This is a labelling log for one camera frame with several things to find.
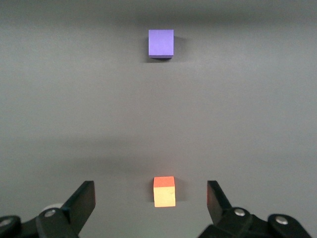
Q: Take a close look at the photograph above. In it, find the orange cube block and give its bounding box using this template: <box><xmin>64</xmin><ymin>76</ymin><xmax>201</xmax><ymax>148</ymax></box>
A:
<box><xmin>153</xmin><ymin>176</ymin><xmax>176</xmax><ymax>208</ymax></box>

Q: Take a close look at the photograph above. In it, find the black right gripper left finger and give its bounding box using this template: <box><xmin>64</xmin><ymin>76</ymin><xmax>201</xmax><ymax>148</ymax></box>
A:
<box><xmin>0</xmin><ymin>180</ymin><xmax>97</xmax><ymax>238</ymax></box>

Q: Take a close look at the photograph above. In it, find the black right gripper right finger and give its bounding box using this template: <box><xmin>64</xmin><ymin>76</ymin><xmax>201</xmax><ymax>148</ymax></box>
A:
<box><xmin>199</xmin><ymin>180</ymin><xmax>312</xmax><ymax>238</ymax></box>

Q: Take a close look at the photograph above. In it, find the purple cube block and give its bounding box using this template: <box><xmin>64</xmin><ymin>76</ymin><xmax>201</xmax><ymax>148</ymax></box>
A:
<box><xmin>148</xmin><ymin>29</ymin><xmax>174</xmax><ymax>60</ymax></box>

